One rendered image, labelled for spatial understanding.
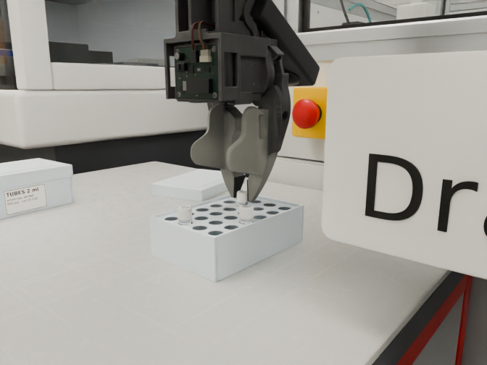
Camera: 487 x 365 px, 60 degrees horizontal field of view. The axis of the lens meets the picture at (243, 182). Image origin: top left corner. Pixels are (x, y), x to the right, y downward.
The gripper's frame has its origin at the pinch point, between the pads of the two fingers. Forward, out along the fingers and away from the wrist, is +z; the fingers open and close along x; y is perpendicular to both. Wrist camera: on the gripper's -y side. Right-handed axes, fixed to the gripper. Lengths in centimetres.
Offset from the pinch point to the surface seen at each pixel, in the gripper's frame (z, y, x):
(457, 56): -11.2, 8.9, 21.0
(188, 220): 1.6, 8.5, 0.6
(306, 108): -6.7, -16.9, -4.4
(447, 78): -10.2, 8.9, 20.7
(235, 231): 1.7, 7.5, 5.2
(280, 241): 4.4, 1.3, 5.2
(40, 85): -10, -2, -52
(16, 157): 6, -4, -73
